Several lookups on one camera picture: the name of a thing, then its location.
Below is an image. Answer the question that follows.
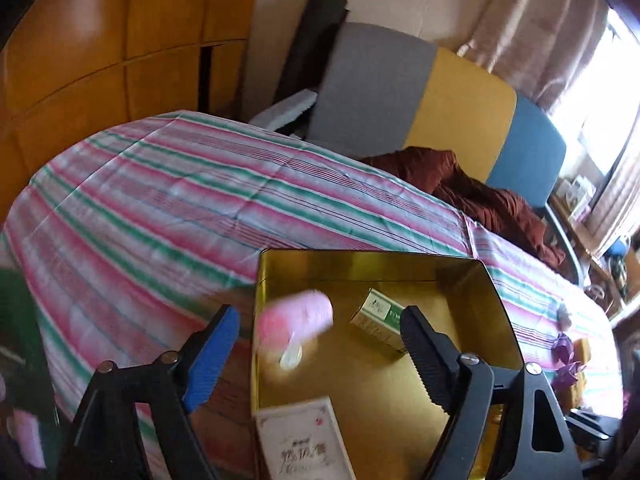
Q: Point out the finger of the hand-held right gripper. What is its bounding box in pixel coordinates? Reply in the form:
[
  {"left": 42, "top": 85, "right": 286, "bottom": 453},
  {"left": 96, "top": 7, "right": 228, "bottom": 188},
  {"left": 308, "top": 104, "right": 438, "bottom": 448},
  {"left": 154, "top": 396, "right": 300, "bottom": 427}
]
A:
[{"left": 567, "top": 410, "right": 623, "bottom": 453}]

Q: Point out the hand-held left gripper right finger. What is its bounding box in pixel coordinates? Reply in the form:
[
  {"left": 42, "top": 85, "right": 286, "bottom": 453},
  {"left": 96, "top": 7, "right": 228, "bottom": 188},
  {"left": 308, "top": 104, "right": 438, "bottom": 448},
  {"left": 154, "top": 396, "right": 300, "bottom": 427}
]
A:
[{"left": 399, "top": 305, "right": 584, "bottom": 480}]

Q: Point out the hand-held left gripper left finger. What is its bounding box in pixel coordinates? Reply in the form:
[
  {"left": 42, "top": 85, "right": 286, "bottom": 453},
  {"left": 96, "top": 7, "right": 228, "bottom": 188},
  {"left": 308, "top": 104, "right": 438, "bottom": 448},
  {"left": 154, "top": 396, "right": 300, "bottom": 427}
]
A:
[{"left": 57, "top": 304, "right": 242, "bottom": 480}]

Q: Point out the gold tray box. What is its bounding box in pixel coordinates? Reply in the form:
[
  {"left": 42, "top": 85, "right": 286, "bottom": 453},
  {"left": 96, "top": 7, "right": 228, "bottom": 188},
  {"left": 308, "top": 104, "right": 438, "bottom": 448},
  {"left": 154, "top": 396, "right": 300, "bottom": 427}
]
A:
[{"left": 250, "top": 249, "right": 525, "bottom": 480}]

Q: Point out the purple snack packet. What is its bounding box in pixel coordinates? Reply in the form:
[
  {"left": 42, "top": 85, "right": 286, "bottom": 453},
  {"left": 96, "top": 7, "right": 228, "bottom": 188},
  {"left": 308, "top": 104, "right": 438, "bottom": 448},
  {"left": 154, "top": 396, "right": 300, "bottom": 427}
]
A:
[{"left": 552, "top": 332, "right": 588, "bottom": 386}]

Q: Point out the pink bottle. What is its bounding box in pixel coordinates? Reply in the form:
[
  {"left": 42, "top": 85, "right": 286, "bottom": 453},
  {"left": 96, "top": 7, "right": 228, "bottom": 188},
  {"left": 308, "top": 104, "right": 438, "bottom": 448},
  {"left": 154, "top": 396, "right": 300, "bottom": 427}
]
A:
[{"left": 256, "top": 290, "right": 335, "bottom": 372}]

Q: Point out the small green box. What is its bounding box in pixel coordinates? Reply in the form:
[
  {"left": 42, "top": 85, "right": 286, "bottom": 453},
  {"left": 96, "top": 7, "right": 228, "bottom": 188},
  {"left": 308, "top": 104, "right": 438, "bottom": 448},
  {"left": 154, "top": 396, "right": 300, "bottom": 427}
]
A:
[{"left": 350, "top": 287, "right": 408, "bottom": 358}]

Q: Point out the white card box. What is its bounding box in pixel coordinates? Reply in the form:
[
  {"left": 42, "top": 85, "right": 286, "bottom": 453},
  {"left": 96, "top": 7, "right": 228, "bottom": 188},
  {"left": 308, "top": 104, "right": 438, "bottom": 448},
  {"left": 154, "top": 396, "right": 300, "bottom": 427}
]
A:
[{"left": 255, "top": 396, "right": 357, "bottom": 480}]

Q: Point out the striped bed sheet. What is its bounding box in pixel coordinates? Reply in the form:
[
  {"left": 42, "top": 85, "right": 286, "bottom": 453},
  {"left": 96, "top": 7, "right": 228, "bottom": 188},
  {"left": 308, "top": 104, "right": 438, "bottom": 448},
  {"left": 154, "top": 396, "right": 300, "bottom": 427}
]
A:
[{"left": 0, "top": 110, "right": 626, "bottom": 480}]

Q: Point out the brown red cloth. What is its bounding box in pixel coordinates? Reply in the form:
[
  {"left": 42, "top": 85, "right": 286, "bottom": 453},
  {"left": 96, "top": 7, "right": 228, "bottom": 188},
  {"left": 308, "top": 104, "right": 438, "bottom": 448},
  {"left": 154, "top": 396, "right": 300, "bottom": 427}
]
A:
[{"left": 360, "top": 146, "right": 566, "bottom": 268}]

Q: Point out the wooden side shelf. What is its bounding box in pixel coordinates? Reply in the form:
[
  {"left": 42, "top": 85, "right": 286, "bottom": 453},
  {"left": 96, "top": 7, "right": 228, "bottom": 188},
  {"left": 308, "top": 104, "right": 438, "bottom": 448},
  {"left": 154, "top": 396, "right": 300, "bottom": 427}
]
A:
[{"left": 547, "top": 175, "right": 640, "bottom": 326}]

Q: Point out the dark green board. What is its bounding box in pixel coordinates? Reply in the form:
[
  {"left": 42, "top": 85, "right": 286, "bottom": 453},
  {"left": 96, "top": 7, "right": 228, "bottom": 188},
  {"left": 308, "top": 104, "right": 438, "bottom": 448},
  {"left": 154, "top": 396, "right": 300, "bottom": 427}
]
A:
[{"left": 0, "top": 269, "right": 57, "bottom": 426}]

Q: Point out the beige curtain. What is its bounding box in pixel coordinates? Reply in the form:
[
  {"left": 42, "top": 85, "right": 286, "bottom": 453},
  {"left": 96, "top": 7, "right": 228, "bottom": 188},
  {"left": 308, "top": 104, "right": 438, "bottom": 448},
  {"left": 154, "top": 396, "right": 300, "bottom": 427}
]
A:
[
  {"left": 582, "top": 110, "right": 640, "bottom": 256},
  {"left": 456, "top": 0, "right": 613, "bottom": 111}
]

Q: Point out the grey yellow blue chair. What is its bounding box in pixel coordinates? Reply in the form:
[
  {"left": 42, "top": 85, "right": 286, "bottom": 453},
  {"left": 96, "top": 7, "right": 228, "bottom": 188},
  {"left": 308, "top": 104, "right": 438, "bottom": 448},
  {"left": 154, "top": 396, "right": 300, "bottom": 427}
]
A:
[{"left": 305, "top": 22, "right": 586, "bottom": 286}]

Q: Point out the white chair armrest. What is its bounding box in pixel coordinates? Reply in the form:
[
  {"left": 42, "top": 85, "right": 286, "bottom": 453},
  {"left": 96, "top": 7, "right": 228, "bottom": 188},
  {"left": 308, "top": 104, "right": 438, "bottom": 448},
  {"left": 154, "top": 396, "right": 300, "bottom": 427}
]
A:
[{"left": 248, "top": 89, "right": 318, "bottom": 133}]

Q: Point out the black rolled mat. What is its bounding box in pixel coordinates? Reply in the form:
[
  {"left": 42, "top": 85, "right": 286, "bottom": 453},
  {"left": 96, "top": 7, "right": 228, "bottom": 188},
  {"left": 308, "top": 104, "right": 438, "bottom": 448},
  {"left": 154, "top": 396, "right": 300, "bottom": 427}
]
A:
[{"left": 272, "top": 0, "right": 349, "bottom": 111}]

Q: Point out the wooden wardrobe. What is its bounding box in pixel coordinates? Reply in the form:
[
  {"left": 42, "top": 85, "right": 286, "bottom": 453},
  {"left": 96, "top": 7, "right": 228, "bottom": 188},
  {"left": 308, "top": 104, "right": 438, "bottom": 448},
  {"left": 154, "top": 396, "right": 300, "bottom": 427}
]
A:
[{"left": 0, "top": 0, "right": 266, "bottom": 226}]

